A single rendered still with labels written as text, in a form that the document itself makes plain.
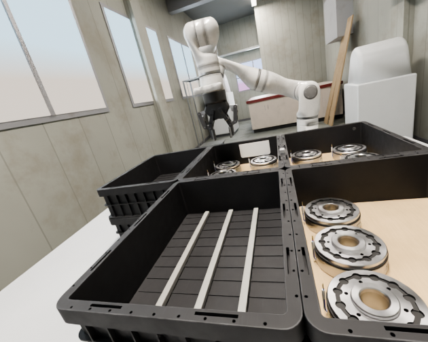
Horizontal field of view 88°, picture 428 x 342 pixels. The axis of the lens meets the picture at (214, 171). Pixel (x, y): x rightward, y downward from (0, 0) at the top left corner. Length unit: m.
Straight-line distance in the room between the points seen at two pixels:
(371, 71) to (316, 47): 4.87
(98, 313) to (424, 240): 0.50
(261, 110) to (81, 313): 5.82
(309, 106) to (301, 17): 7.20
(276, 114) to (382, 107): 3.05
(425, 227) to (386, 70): 3.00
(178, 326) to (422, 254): 0.39
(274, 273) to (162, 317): 0.22
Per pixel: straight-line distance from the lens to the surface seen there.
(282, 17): 8.20
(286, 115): 6.03
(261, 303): 0.39
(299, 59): 8.07
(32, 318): 0.83
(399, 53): 3.53
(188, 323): 0.27
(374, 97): 3.39
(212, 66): 0.74
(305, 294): 0.27
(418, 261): 0.48
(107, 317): 0.33
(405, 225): 0.56
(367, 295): 0.38
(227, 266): 0.45
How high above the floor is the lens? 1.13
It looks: 18 degrees down
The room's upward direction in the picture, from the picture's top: 13 degrees counter-clockwise
